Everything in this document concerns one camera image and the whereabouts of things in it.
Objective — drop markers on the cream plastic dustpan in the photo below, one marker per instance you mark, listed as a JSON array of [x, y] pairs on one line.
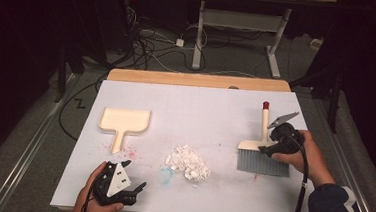
[[125, 120]]

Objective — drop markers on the white power adapter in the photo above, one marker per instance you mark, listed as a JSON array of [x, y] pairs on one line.
[[180, 42]]

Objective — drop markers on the white table frame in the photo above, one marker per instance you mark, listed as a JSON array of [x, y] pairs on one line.
[[242, 20]]

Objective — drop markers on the cream brush with grey bristles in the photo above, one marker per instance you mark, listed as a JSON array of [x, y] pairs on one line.
[[258, 164]]

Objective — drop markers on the person's right hand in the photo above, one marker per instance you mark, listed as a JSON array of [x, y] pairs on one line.
[[309, 161]]

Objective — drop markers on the black metal stand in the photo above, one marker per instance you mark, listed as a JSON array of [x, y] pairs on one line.
[[334, 102]]

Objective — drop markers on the person's left hand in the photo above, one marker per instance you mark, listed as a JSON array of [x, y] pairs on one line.
[[88, 209]]

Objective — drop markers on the small white box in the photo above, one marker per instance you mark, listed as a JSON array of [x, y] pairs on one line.
[[316, 44]]

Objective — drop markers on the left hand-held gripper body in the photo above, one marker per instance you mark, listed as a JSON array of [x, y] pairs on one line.
[[117, 184]]

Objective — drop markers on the metal floor rail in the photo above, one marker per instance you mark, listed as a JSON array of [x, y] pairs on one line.
[[29, 148], [346, 157]]

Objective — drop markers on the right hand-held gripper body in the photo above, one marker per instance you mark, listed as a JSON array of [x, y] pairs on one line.
[[284, 136]]

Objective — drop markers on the pile of white paper scraps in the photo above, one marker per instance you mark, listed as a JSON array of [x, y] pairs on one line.
[[188, 162]]

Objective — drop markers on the white table cover sheet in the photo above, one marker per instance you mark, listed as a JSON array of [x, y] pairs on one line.
[[191, 119]]

